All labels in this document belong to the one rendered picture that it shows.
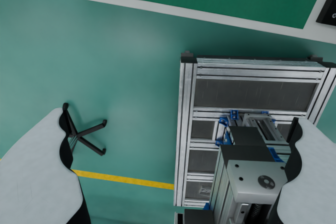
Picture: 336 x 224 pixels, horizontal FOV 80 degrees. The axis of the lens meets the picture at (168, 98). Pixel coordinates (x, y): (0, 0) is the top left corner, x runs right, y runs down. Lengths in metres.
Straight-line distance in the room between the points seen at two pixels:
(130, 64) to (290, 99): 1.00
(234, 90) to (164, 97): 0.50
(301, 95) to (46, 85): 1.66
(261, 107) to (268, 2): 0.87
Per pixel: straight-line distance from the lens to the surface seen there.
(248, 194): 0.48
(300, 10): 0.58
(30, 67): 1.68
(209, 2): 0.52
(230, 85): 1.21
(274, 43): 1.43
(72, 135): 1.77
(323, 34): 0.63
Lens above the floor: 1.26
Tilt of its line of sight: 60 degrees down
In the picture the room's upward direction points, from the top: 175 degrees counter-clockwise
